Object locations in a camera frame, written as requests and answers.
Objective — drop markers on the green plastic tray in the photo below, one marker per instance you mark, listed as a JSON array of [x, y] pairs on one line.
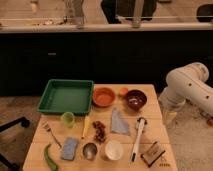
[[62, 95]]

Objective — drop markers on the orange bowl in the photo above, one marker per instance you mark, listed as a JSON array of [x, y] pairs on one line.
[[103, 97]]

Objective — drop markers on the green chili pepper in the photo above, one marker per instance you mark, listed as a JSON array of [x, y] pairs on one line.
[[49, 161]]

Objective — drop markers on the metal fork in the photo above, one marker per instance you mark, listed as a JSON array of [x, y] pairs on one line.
[[49, 130]]

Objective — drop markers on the green cup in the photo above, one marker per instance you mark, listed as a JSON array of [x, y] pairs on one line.
[[68, 119]]

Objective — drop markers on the small orange fruit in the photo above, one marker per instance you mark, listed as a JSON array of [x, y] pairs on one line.
[[123, 91]]

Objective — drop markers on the blue sponge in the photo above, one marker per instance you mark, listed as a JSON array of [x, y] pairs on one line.
[[69, 149]]

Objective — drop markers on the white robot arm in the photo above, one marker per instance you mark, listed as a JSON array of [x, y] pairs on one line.
[[186, 83]]

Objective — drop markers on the small metal cup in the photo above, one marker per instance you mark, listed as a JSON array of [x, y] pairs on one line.
[[89, 151]]

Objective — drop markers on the bunch of red grapes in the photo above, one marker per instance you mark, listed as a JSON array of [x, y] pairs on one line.
[[100, 134]]

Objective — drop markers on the grey blue cloth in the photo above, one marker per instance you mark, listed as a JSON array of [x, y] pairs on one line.
[[118, 124]]

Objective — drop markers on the purple bowl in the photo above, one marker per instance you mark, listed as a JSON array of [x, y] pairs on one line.
[[135, 99]]

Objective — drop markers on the brown wooden box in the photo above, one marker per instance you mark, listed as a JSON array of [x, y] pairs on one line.
[[153, 153]]

